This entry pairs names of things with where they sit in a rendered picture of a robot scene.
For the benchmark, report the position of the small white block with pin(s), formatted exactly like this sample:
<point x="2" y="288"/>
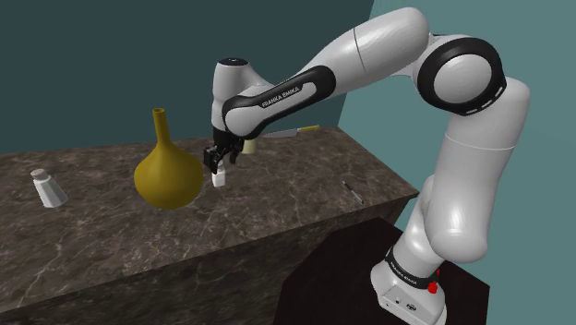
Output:
<point x="218" y="180"/>

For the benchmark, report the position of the mustard yellow long-necked vase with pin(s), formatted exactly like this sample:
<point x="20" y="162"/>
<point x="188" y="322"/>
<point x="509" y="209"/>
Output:
<point x="169" y="175"/>

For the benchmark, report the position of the dark robot stand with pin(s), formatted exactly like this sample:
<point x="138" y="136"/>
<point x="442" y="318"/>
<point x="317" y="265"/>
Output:
<point x="333" y="274"/>

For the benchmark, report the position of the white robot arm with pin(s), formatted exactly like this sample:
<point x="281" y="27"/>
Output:
<point x="468" y="189"/>

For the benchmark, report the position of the black pen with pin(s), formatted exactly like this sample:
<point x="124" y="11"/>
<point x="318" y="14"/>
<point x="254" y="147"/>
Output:
<point x="353" y="192"/>

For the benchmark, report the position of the white salt shaker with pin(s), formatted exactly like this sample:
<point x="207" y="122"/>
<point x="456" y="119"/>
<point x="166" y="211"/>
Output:
<point x="49" y="191"/>

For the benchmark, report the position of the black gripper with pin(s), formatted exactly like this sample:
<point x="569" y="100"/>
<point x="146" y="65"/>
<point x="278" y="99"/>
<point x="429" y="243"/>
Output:
<point x="223" y="142"/>

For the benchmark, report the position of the cream cup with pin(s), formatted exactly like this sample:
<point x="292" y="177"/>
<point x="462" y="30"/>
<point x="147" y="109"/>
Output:
<point x="250" y="146"/>

